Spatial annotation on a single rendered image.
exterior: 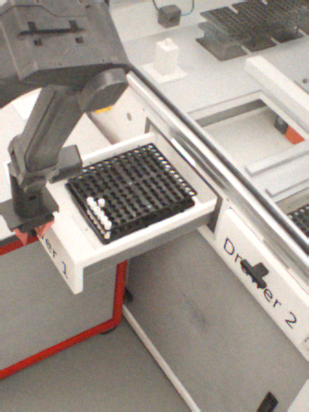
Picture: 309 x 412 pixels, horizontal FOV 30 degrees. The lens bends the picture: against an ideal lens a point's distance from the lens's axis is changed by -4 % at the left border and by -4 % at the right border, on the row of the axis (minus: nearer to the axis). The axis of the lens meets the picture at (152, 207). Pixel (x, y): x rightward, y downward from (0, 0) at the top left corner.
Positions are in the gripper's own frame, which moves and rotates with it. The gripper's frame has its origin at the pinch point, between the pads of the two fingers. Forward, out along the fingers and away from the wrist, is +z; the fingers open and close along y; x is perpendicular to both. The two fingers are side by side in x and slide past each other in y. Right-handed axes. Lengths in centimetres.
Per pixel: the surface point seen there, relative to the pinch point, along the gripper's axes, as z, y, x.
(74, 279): 2.1, 3.4, -11.5
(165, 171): 0.3, 33.2, 2.2
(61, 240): -3.2, 3.7, -5.8
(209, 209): 1.8, 36.0, -10.1
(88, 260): 1.0, 7.5, -9.7
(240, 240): -0.4, 35.3, -21.0
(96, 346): 90, 24, 13
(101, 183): 0.1, 19.2, 5.5
